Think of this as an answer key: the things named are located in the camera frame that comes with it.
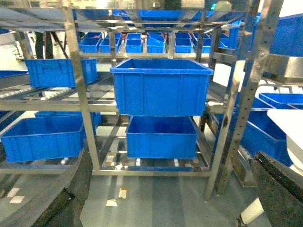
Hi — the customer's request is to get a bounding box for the large blue bin left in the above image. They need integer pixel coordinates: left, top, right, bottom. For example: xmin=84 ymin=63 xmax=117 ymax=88
xmin=25 ymin=59 xmax=98 ymax=87

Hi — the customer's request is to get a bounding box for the blue bin lower left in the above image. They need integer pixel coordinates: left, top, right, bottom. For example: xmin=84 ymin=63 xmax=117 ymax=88
xmin=0 ymin=114 xmax=86 ymax=163

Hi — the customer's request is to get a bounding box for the stainless steel shelf rack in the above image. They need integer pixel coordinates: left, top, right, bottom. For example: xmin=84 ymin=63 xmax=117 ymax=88
xmin=0 ymin=0 xmax=303 ymax=201

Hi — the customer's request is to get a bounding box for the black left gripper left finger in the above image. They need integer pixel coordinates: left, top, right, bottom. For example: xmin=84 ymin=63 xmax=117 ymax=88
xmin=0 ymin=150 xmax=92 ymax=227

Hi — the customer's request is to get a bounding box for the blue bin lower right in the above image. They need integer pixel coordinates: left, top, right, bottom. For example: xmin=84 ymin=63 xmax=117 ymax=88
xmin=236 ymin=104 xmax=294 ymax=167

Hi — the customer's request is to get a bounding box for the blue bin lower centre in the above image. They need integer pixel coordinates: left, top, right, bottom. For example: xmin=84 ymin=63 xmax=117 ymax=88
xmin=125 ymin=116 xmax=198 ymax=159

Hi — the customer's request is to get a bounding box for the large blue bin centre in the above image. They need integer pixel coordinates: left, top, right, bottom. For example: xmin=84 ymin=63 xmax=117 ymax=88
xmin=110 ymin=58 xmax=214 ymax=116

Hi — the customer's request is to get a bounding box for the large blue bin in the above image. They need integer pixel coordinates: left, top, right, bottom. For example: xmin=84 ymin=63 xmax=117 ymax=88
xmin=25 ymin=59 xmax=98 ymax=87
xmin=110 ymin=58 xmax=214 ymax=116

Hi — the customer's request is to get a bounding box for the white table edge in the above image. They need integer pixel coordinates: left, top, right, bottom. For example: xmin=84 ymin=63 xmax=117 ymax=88
xmin=267 ymin=109 xmax=303 ymax=176

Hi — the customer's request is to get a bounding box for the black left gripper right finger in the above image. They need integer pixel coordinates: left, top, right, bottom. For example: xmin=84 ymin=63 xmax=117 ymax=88
xmin=250 ymin=151 xmax=303 ymax=227

